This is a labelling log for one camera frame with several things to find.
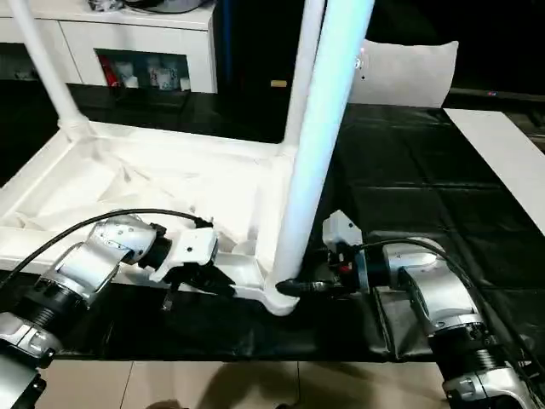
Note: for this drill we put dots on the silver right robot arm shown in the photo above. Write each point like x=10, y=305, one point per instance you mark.
x=443, y=289

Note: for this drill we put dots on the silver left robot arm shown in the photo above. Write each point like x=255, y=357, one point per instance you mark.
x=98, y=255

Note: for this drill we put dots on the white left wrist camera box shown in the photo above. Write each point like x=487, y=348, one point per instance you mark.
x=191, y=247

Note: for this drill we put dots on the white plastic table leg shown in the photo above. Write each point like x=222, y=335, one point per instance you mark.
x=323, y=128
x=47, y=64
x=304, y=64

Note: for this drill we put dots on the black quilted mat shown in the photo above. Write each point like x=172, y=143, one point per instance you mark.
x=426, y=179

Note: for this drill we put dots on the white sideboard with glass doors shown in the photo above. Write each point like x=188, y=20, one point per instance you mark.
x=127, y=30

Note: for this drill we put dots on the black cabinet with gold label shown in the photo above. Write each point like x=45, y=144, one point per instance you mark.
x=255, y=51

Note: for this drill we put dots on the grey cushion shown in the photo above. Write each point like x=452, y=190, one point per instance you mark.
x=409, y=72

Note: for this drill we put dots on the white flat panel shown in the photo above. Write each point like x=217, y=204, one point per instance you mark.
x=506, y=153

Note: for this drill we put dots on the black bar with red mark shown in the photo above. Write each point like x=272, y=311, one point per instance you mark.
x=494, y=93

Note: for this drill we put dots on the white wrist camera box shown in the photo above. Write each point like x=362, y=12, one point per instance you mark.
x=191, y=247
x=340, y=228

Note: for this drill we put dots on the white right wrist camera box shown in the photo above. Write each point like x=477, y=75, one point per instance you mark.
x=340, y=228

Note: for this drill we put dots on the grey helmet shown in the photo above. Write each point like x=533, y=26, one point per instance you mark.
x=162, y=4

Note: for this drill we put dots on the white plastic table top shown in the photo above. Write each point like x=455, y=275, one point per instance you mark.
x=149, y=170

